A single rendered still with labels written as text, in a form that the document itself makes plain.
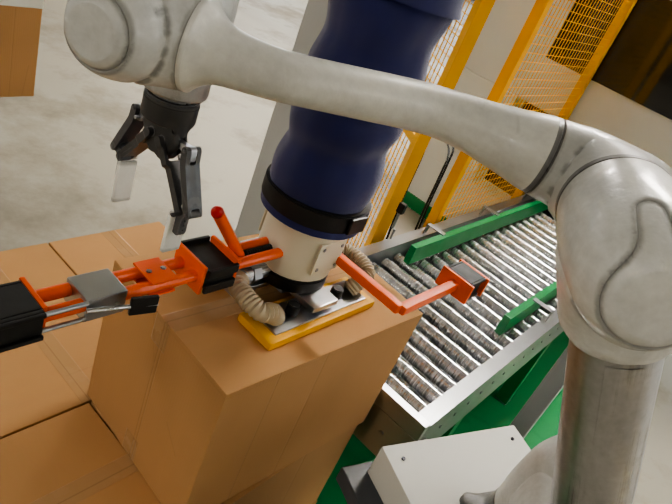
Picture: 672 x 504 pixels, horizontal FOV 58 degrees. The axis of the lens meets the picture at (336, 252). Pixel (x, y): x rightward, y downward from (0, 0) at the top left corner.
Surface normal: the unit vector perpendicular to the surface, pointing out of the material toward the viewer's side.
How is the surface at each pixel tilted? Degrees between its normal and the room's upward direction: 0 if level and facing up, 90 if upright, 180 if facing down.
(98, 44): 89
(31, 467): 0
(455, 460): 4
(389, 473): 90
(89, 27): 90
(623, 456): 87
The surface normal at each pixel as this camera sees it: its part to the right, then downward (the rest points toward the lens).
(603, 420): -0.43, 0.48
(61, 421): 0.34, -0.80
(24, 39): 0.72, 0.56
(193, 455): -0.67, 0.16
